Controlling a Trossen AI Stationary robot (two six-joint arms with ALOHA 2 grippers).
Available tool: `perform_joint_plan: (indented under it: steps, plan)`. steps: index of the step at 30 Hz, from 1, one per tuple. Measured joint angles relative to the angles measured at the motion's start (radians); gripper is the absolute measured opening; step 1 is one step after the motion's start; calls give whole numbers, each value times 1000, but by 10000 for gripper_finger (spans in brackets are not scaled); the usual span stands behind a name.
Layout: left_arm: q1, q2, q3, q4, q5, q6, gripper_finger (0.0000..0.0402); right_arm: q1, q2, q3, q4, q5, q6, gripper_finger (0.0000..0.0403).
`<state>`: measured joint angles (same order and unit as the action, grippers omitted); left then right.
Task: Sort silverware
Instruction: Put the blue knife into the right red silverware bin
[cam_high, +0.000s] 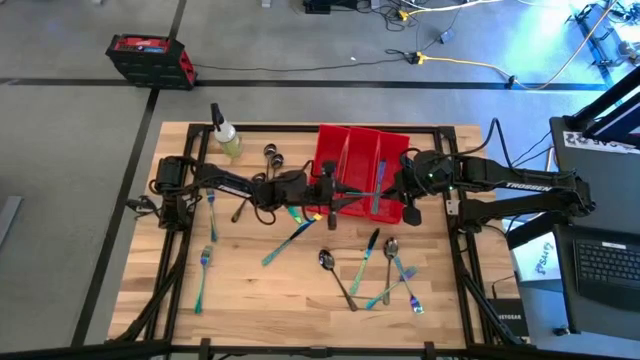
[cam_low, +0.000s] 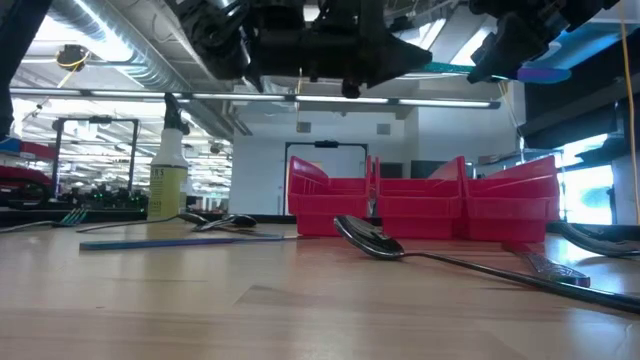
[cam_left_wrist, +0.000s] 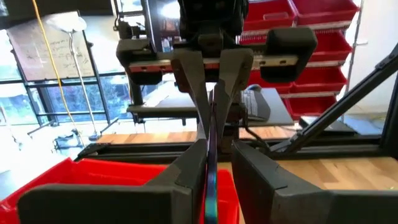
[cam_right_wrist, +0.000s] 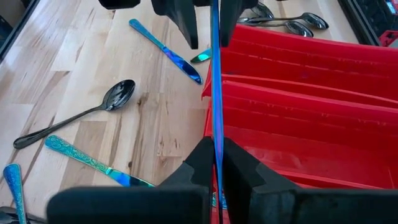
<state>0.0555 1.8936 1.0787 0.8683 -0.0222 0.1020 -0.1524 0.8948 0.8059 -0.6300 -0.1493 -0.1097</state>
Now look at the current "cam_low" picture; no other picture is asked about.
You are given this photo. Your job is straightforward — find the bright window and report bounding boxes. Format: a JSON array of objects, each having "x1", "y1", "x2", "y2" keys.
[{"x1": 552, "y1": 132, "x2": 616, "y2": 226}]

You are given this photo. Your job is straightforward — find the red storage rack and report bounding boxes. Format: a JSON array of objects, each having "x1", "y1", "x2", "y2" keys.
[{"x1": 0, "y1": 134, "x2": 56, "y2": 211}]

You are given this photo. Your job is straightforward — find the black doorway frame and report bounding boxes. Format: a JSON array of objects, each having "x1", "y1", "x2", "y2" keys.
[{"x1": 283, "y1": 140, "x2": 370, "y2": 216}]

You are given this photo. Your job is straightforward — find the background workbench with equipment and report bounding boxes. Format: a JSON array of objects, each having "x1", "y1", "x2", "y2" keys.
[{"x1": 0, "y1": 169, "x2": 150, "y2": 212}]

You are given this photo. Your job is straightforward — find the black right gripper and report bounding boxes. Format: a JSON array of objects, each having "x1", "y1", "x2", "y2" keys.
[{"x1": 466, "y1": 0, "x2": 621, "y2": 85}]

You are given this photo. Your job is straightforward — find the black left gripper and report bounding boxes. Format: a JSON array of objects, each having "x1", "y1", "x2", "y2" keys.
[{"x1": 247, "y1": 0, "x2": 434, "y2": 100}]

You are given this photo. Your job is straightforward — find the red plastic storage bin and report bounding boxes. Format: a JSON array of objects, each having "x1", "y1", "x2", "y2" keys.
[
  {"x1": 287, "y1": 154, "x2": 374, "y2": 237},
  {"x1": 457, "y1": 153, "x2": 561, "y2": 244},
  {"x1": 372, "y1": 155, "x2": 469, "y2": 240}
]

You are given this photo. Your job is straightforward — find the spray bottle with black trigger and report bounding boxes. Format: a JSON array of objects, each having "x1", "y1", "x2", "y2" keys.
[{"x1": 147, "y1": 92, "x2": 191, "y2": 221}]

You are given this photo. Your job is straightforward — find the black dome ceiling device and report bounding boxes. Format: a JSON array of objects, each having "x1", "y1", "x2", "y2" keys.
[{"x1": 55, "y1": 43, "x2": 92, "y2": 74}]

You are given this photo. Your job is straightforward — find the long ceiling light bar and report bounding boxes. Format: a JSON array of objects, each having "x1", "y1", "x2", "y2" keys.
[{"x1": 9, "y1": 87, "x2": 502, "y2": 110}]

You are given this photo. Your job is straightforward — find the yellow hanging cable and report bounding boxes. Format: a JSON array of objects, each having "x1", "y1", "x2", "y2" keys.
[{"x1": 618, "y1": 0, "x2": 640, "y2": 226}]

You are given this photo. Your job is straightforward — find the black background rig frame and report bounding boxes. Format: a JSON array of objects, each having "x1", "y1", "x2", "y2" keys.
[{"x1": 51, "y1": 115, "x2": 141, "y2": 199}]

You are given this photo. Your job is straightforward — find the large silver ventilation duct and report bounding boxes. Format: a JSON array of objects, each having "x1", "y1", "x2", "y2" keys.
[{"x1": 47, "y1": 0, "x2": 201, "y2": 94}]

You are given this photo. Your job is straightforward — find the white cable loop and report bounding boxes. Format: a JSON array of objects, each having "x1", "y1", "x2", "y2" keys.
[{"x1": 613, "y1": 319, "x2": 640, "y2": 360}]

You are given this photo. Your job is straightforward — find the iridescent fork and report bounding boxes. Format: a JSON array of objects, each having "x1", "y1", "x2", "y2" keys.
[{"x1": 0, "y1": 207, "x2": 90, "y2": 235}]

